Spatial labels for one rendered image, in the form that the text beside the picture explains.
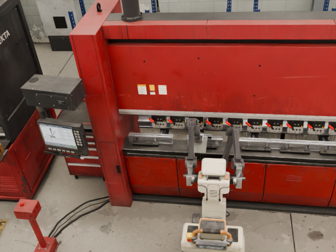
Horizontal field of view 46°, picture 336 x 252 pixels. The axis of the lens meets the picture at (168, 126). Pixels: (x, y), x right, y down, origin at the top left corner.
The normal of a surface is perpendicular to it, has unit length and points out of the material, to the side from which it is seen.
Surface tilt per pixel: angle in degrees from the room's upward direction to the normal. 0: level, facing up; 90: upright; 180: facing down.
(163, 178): 90
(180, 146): 0
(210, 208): 82
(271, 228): 0
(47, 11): 90
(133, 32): 90
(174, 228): 0
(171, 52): 90
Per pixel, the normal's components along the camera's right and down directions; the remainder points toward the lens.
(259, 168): -0.16, 0.62
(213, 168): -0.15, -0.07
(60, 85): -0.07, -0.78
